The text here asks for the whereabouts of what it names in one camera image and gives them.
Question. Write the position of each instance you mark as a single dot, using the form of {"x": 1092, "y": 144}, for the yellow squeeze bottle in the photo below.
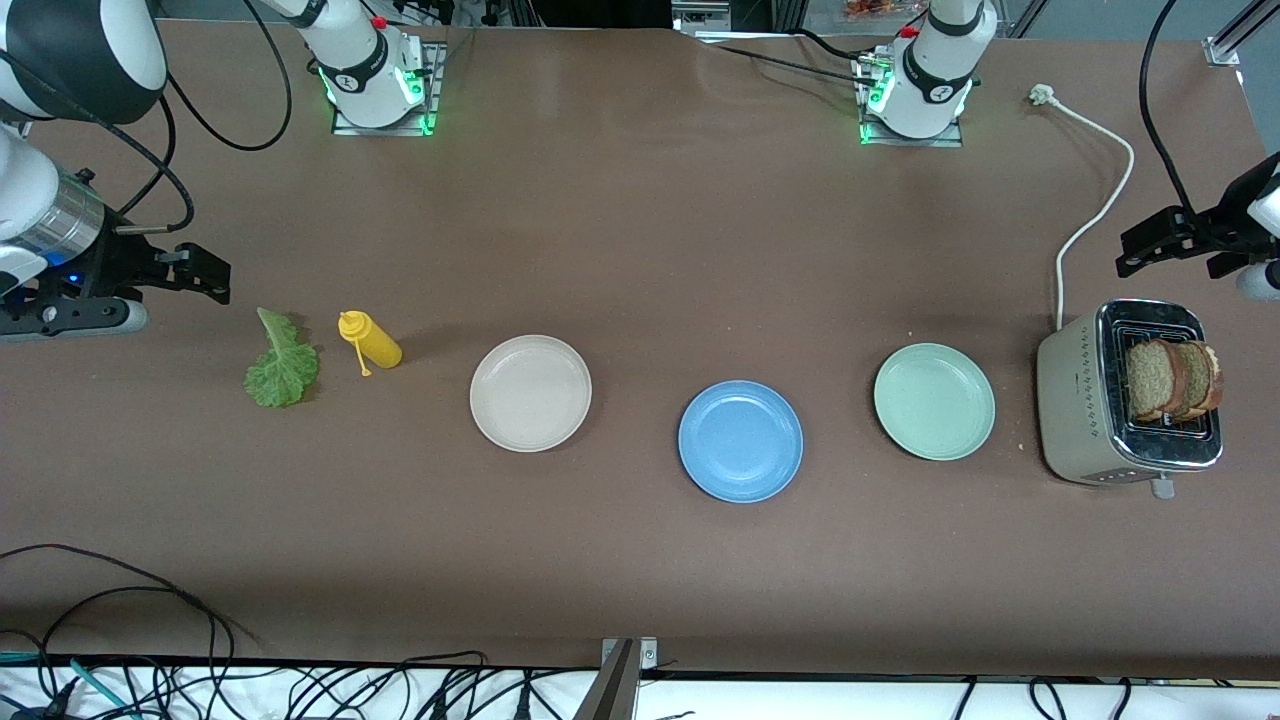
{"x": 380, "y": 345}

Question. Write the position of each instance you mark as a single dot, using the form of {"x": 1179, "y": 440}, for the beige round plate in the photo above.
{"x": 530, "y": 393}

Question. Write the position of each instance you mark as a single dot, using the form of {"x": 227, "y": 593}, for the beige chrome toaster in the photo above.
{"x": 1075, "y": 400}

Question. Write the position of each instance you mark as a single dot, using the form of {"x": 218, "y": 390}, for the green round plate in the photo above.
{"x": 934, "y": 400}

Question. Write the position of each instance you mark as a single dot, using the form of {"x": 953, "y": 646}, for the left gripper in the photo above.
{"x": 1222, "y": 227}

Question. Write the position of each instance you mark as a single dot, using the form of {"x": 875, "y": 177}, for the blue round plate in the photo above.
{"x": 740, "y": 440}

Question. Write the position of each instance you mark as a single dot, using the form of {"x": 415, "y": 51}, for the dark aluminium bar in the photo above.
{"x": 610, "y": 695}

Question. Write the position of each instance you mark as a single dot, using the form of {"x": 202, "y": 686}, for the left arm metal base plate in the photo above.
{"x": 950, "y": 141}

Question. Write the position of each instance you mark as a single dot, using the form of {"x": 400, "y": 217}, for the aluminium frame profile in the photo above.
{"x": 1225, "y": 48}

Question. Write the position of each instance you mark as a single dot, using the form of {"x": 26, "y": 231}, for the orange packet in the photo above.
{"x": 880, "y": 8}

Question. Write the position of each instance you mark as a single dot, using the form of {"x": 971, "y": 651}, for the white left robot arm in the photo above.
{"x": 930, "y": 80}

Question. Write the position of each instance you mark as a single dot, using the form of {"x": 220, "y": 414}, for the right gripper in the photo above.
{"x": 112, "y": 264}

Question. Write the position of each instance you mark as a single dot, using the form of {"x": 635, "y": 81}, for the green lettuce leaf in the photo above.
{"x": 282, "y": 375}

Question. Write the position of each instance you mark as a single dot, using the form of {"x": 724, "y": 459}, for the grey metal bracket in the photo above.
{"x": 648, "y": 655}

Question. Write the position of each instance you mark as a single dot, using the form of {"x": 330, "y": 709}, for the brown bread slice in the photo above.
{"x": 1205, "y": 380}
{"x": 1150, "y": 380}

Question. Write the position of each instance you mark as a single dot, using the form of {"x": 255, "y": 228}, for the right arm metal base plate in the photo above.
{"x": 434, "y": 85}

